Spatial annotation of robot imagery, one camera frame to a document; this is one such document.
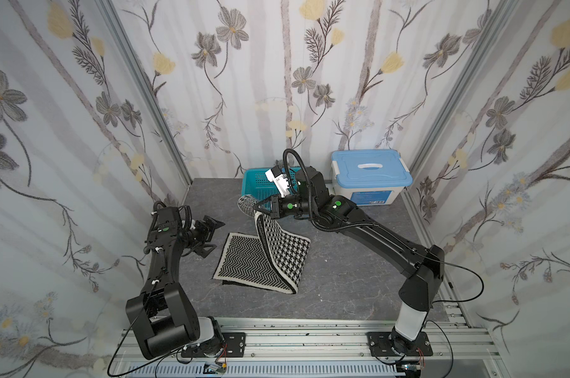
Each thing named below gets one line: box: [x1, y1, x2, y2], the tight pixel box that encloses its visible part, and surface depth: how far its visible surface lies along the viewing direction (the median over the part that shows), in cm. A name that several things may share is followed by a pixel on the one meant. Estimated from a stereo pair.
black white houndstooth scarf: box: [212, 194, 311, 295], surface depth 90 cm
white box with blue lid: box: [330, 148, 413, 207], surface depth 106 cm
